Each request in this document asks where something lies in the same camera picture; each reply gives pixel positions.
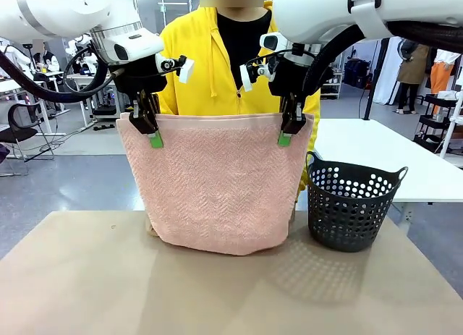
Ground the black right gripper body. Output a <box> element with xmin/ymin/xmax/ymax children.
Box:
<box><xmin>269</xmin><ymin>56</ymin><xmax>313</xmax><ymax>97</ymax></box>

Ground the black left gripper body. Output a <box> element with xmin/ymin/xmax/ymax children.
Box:
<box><xmin>115</xmin><ymin>56</ymin><xmax>169</xmax><ymax>95</ymax></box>

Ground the pink towel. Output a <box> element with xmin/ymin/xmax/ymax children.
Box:
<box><xmin>115</xmin><ymin>111</ymin><xmax>315</xmax><ymax>257</ymax></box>

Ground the dark grey perforated plastic basket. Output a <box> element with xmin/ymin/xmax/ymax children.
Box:
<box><xmin>305</xmin><ymin>150</ymin><xmax>409</xmax><ymax>253</ymax></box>

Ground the white storage shelf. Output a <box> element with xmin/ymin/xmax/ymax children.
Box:
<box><xmin>320</xmin><ymin>69</ymin><xmax>344</xmax><ymax>101</ymax></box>

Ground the person in yellow hoodie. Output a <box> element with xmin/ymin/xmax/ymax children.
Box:
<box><xmin>158</xmin><ymin>0</ymin><xmax>322</xmax><ymax>210</ymax></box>

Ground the black pole stand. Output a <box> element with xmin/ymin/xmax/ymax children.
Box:
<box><xmin>357</xmin><ymin>40</ymin><xmax>383</xmax><ymax>122</ymax></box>

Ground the white background desk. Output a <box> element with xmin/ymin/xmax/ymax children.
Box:
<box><xmin>0</xmin><ymin>72</ymin><xmax>98</xmax><ymax>130</ymax></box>

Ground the white table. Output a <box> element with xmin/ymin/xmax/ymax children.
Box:
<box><xmin>313</xmin><ymin>117</ymin><xmax>463</xmax><ymax>206</ymax></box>

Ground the seated background person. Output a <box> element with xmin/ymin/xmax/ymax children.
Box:
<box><xmin>31</xmin><ymin>39</ymin><xmax>61</xmax><ymax>76</ymax></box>

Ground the black office chair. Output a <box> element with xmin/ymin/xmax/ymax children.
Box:
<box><xmin>0</xmin><ymin>102</ymin><xmax>56</xmax><ymax>177</ymax></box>

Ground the standing person in brown coat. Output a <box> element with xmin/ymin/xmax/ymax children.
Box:
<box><xmin>395</xmin><ymin>38</ymin><xmax>430</xmax><ymax>115</ymax></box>

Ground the black trolley cart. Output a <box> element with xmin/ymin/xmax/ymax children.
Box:
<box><xmin>413</xmin><ymin>92</ymin><xmax>463</xmax><ymax>152</ymax></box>

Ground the orange and white garment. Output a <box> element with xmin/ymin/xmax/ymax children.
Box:
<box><xmin>429</xmin><ymin>48</ymin><xmax>463</xmax><ymax>105</ymax></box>

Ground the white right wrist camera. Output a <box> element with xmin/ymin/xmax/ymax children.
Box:
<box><xmin>239</xmin><ymin>58</ymin><xmax>276</xmax><ymax>93</ymax></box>

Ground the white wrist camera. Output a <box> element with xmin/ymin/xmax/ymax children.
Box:
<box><xmin>239</xmin><ymin>58</ymin><xmax>276</xmax><ymax>93</ymax></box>
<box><xmin>155</xmin><ymin>54</ymin><xmax>195</xmax><ymax>85</ymax></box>

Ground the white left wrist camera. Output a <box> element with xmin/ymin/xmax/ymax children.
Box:
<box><xmin>155</xmin><ymin>54</ymin><xmax>195</xmax><ymax>85</ymax></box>

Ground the white robot with black cables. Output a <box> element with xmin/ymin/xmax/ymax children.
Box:
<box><xmin>64</xmin><ymin>33</ymin><xmax>99</xmax><ymax>76</ymax></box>

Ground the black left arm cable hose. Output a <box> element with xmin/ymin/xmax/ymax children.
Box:
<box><xmin>0</xmin><ymin>49</ymin><xmax>126</xmax><ymax>104</ymax></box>

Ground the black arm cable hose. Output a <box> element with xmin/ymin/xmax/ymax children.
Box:
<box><xmin>0</xmin><ymin>49</ymin><xmax>126</xmax><ymax>104</ymax></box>
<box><xmin>302</xmin><ymin>20</ymin><xmax>463</xmax><ymax>96</ymax></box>

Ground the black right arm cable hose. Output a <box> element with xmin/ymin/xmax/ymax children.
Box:
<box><xmin>302</xmin><ymin>20</ymin><xmax>463</xmax><ymax>96</ymax></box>

